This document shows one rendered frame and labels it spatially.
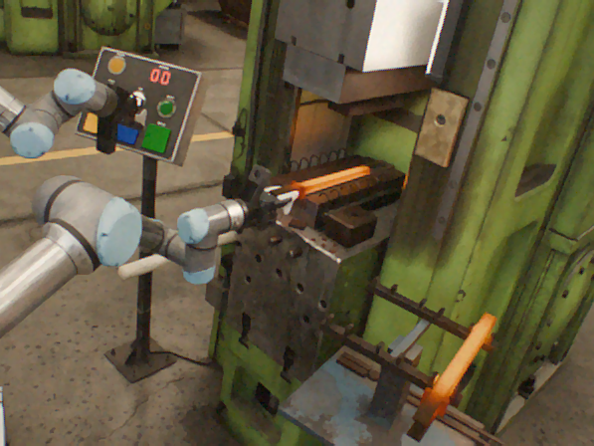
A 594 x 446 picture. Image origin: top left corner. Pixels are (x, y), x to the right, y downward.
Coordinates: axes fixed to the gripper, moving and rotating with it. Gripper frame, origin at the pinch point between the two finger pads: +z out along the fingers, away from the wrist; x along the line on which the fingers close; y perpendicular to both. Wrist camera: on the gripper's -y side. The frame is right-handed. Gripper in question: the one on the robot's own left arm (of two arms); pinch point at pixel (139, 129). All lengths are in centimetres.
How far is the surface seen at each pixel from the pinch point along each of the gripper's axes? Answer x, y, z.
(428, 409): -92, -36, -42
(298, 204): -47.4, -6.5, 9.4
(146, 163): 9.4, -7.4, 27.9
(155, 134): 0.4, 0.9, 10.4
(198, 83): -6.9, 19.2, 11.6
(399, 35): -63, 39, -10
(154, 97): 4.9, 11.7, 11.2
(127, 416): -2, -94, 49
